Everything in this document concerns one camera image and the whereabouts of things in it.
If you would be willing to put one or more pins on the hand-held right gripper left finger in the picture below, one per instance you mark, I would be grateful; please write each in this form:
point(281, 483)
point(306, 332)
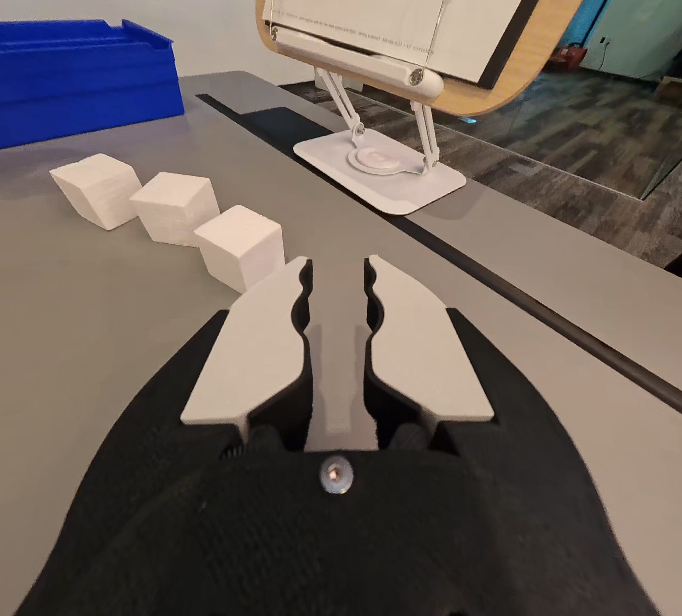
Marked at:
point(250, 349)

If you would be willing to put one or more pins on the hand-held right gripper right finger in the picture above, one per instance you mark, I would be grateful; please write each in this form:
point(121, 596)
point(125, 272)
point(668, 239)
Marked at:
point(426, 355)

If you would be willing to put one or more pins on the white hard foam cube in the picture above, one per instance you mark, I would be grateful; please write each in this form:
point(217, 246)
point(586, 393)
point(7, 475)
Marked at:
point(96, 189)
point(240, 245)
point(176, 208)

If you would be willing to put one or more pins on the wooden book stand white base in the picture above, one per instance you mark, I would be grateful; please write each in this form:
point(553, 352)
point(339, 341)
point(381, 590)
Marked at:
point(383, 173)

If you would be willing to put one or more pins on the blue plastic bin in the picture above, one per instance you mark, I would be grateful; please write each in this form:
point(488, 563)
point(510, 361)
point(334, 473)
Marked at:
point(80, 78)

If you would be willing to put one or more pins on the small red equipment case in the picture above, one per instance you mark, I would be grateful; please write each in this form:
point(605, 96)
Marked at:
point(569, 57)

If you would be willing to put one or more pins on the printed instruction sheet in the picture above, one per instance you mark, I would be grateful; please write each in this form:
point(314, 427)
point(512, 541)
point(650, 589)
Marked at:
point(399, 8)

